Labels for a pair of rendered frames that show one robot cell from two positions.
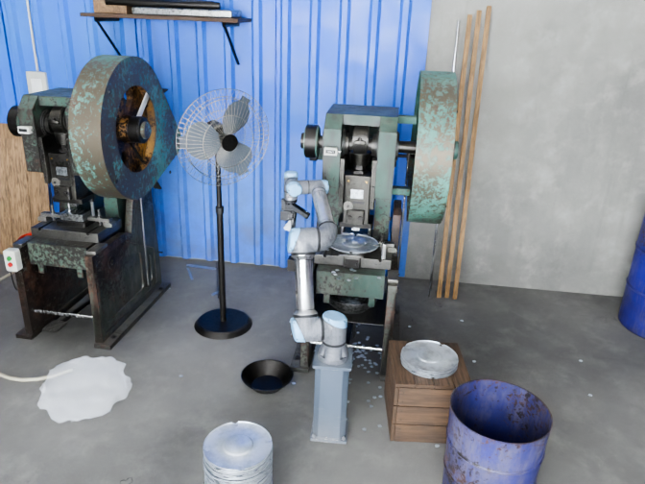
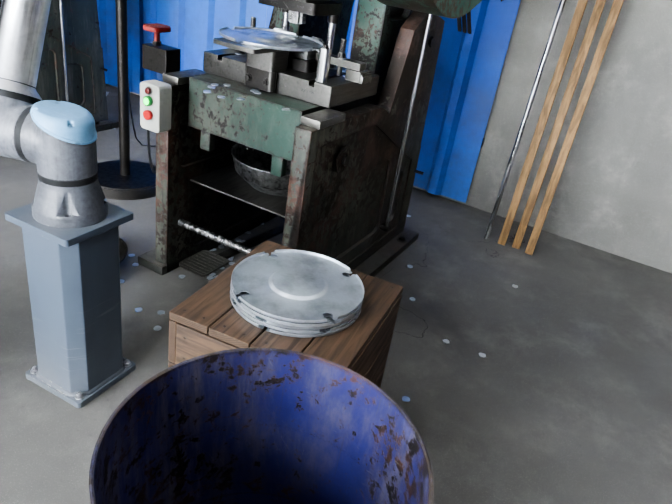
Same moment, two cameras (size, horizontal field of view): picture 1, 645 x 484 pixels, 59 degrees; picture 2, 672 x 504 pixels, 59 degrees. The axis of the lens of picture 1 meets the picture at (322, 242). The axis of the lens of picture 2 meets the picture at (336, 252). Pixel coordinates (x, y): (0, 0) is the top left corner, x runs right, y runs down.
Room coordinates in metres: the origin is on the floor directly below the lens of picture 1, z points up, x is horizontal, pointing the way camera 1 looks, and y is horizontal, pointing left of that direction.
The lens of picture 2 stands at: (1.48, -0.99, 1.06)
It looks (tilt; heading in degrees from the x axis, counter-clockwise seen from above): 28 degrees down; 19
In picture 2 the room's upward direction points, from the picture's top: 9 degrees clockwise
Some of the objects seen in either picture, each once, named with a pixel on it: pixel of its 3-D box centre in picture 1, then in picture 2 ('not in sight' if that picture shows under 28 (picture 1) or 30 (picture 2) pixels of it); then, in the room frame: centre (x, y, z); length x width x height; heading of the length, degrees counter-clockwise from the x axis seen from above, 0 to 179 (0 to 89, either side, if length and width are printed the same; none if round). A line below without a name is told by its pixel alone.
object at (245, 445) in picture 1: (237, 445); not in sight; (1.91, 0.32, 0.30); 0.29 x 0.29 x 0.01
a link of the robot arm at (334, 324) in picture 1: (333, 326); (62, 138); (2.37, -0.07, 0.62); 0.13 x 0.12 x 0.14; 101
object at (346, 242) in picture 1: (353, 243); (271, 38); (3.03, -0.18, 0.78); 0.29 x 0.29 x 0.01
